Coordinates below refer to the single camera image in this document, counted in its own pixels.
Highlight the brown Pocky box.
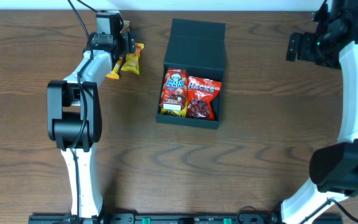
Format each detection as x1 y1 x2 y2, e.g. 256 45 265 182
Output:
120 21 132 34

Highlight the yellow orange snack packet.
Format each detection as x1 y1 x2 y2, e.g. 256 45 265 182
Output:
121 42 144 75

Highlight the small yellow snack packet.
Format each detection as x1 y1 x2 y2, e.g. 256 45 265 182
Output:
106 58 123 80

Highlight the red Hello Panda box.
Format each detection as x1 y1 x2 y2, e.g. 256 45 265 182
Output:
160 68 188 111

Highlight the dark green gift box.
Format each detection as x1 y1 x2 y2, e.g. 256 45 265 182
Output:
155 18 226 129

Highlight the red Hacks candy bag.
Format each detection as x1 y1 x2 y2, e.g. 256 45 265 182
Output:
186 76 221 120

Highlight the yellow candy bag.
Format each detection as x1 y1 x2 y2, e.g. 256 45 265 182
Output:
159 108 186 118

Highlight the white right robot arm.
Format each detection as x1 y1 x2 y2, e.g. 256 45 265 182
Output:
270 0 358 223

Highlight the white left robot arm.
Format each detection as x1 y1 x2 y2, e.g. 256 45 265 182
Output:
47 11 135 223

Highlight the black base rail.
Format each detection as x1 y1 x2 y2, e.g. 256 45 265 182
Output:
28 212 344 224

